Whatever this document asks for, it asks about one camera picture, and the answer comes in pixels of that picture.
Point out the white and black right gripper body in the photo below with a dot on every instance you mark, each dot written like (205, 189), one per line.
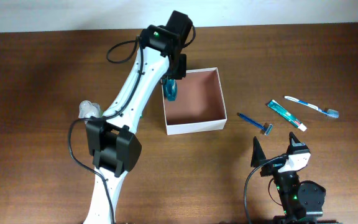
(272, 168)

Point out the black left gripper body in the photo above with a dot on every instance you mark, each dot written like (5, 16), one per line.
(179, 68)

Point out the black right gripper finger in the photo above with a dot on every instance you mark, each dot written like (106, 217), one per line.
(258, 156)
(296, 146)

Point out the blue mouthwash bottle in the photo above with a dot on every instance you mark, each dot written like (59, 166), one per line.
(170, 89)

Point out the clear purple soap bottle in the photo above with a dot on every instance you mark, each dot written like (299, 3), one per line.
(88, 109)

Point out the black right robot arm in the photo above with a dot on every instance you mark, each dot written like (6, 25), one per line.
(302, 202)

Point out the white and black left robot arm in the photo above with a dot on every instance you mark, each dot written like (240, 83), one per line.
(111, 133)

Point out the blue disposable razor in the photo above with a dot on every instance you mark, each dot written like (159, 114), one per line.
(264, 129)

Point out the white cardboard box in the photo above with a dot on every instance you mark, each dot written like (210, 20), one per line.
(199, 105)

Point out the green toothpaste tube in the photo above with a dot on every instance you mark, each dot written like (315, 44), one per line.
(272, 104)

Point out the blue and white toothbrush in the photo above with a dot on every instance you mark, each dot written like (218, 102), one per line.
(328, 112)

